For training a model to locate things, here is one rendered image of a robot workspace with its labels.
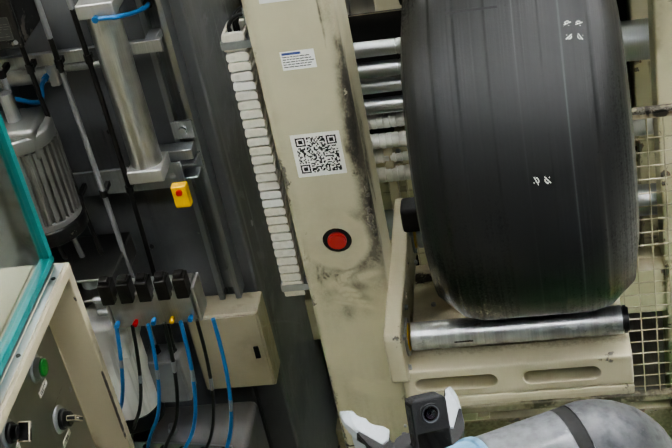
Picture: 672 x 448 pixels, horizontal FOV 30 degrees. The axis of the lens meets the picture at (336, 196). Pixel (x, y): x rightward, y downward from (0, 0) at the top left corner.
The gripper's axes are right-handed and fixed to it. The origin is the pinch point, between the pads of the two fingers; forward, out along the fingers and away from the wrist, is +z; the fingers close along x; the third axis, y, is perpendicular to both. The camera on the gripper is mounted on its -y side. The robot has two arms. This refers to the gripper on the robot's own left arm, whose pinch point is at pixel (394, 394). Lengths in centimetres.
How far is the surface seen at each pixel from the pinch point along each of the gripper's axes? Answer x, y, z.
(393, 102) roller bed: 25, -5, 73
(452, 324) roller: 18.5, 11.8, 27.0
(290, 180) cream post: -2.6, -11.2, 40.7
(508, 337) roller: 26.0, 12.9, 22.3
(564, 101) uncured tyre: 27.9, -32.4, 11.1
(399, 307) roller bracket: 11.5, 10.0, 31.8
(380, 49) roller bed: 23, -15, 74
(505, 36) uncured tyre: 23.3, -38.8, 20.0
